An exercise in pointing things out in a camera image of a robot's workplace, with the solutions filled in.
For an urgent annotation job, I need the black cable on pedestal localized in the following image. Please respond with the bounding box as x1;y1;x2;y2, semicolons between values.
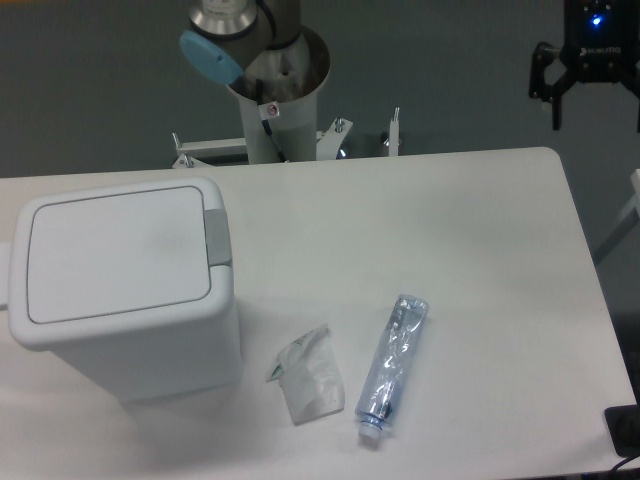
253;78;290;164

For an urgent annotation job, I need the crushed clear plastic bottle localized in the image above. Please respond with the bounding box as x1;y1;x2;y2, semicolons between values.
355;294;430;445

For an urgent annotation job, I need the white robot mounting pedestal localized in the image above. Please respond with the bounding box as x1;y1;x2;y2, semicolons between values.
171;82;402;170

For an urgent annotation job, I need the white plastic trash can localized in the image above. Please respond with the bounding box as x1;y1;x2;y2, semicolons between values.
1;177;242;401

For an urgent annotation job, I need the crumpled white plastic bag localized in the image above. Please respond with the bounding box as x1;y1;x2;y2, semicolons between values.
266;324;345;426

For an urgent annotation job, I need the black device at table edge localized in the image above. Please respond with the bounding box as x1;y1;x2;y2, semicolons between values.
604;404;639;457

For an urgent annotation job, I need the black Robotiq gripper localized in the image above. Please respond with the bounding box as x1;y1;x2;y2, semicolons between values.
528;0;640;131

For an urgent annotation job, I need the grey lid push button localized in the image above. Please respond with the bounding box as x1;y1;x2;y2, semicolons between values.
204;209;232;267

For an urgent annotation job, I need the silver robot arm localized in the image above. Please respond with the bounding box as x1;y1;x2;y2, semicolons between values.
179;1;639;129

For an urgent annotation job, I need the white trash can lid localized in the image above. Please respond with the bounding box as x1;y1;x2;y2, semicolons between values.
27;186;211;324

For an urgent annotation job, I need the white frame at right edge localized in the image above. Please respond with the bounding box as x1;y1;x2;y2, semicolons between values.
593;168;640;265

